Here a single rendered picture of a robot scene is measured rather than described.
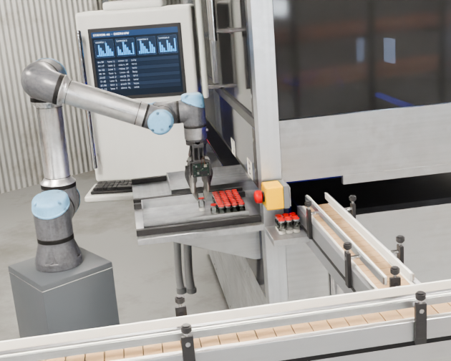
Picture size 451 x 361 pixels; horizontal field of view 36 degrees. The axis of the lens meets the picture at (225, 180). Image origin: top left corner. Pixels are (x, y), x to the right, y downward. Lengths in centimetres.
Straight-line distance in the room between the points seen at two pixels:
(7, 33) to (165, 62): 342
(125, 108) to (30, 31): 433
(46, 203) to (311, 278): 88
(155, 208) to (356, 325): 116
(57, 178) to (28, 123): 411
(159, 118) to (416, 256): 96
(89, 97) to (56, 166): 31
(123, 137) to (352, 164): 126
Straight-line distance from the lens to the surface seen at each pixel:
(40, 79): 218
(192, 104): 226
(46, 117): 232
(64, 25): 658
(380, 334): 149
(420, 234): 239
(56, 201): 224
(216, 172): 282
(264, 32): 210
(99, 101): 215
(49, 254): 228
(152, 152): 314
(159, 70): 306
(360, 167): 224
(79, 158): 672
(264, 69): 210
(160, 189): 271
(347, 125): 220
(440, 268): 247
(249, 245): 233
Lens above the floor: 162
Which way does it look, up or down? 16 degrees down
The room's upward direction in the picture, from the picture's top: 4 degrees counter-clockwise
